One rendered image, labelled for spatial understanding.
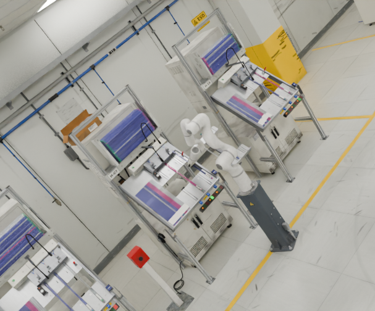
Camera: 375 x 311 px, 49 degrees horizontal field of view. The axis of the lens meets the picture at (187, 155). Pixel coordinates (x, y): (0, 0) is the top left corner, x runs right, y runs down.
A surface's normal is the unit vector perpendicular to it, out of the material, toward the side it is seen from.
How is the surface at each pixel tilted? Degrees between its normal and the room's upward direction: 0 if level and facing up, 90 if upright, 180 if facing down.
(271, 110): 44
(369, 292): 0
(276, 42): 90
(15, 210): 90
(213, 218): 90
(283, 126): 90
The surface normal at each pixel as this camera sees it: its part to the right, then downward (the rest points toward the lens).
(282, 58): 0.54, 0.04
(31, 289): 0.01, -0.50
